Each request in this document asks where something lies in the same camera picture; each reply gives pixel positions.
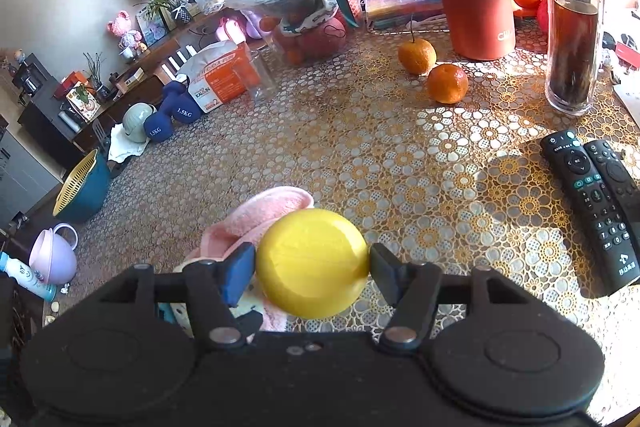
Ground purple watering can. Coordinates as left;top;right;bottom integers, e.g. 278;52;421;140
28;223;79;285

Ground blue dumbbell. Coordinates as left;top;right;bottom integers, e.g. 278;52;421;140
144;111;174;143
161;81;204;126

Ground pale green helmet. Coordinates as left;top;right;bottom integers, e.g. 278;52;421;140
122;103;159;142

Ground clear fruit container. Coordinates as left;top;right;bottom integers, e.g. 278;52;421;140
239;0;365;68

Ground orange tangerine with stem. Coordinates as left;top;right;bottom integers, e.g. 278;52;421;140
397;16;437;76

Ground pink purple toy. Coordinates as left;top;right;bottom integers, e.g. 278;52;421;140
216;16;251;44

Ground teal yellow colander basket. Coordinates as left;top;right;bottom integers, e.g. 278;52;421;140
52;149;112;225

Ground clear glass tea bottle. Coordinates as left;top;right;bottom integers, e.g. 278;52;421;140
544;0;605;117

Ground clear drinking glass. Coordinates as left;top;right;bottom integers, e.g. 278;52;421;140
246;47;277;102

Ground black remote control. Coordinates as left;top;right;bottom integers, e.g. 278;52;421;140
539;130;640;297
583;139;640;228

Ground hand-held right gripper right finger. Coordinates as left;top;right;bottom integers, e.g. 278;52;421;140
369;243;531;352

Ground orange white tissue pack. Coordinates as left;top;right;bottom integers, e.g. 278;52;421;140
186;40;262;114

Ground small potted grass plant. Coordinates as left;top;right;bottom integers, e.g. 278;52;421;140
82;52;112;104

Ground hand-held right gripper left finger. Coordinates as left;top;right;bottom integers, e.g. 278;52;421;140
99;242;264;351

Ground white cloth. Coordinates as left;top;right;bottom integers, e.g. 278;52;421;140
107;125;151;162

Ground pink plush toy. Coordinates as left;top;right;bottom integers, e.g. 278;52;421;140
107;10;146;52

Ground white blue bottle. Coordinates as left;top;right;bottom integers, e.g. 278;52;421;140
0;252;58;303

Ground pink towel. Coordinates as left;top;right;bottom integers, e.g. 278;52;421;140
181;186;315;333

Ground yellow ball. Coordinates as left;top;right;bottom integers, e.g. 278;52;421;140
255;208;371;321

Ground wooden tv cabinet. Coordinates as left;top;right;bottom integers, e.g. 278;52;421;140
17;9;251;158

